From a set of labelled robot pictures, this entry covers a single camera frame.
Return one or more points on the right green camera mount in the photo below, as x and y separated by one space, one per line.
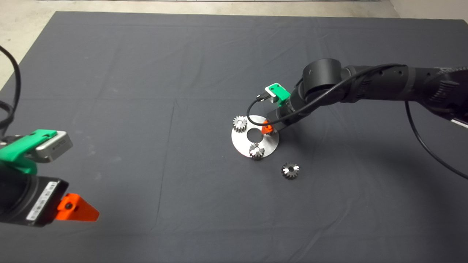
281 94

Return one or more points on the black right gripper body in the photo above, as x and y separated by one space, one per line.
289 107

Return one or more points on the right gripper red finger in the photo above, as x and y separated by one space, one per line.
267 129

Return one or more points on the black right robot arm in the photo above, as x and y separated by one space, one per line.
387 87

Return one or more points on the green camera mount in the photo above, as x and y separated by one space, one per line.
281 94
18 153

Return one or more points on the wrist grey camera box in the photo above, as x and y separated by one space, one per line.
55 148
270 96

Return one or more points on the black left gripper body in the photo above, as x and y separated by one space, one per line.
18 201

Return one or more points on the small steel gear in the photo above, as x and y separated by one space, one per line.
290 170
239 124
257 151

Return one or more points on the dark grey table cloth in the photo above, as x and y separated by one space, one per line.
146 73

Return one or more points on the right wrist grey camera box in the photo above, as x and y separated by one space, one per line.
270 96

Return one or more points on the round metal plate with pins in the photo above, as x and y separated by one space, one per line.
239 144

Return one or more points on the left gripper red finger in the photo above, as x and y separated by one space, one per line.
78 212

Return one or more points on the left green camera mount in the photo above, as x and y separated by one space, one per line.
18 153

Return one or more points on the left wrist grey camera box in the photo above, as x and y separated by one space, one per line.
55 148

